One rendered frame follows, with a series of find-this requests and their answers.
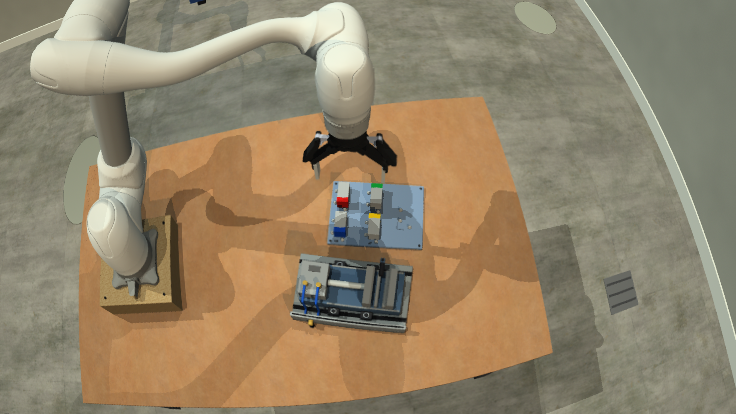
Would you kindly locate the grey blank with yellow end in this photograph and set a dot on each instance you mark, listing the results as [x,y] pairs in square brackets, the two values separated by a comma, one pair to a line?
[373,226]

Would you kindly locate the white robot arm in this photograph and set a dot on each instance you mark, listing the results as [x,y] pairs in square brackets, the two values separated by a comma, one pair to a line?
[80,60]

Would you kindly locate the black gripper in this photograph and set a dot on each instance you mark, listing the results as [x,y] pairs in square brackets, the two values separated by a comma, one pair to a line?
[314,155]

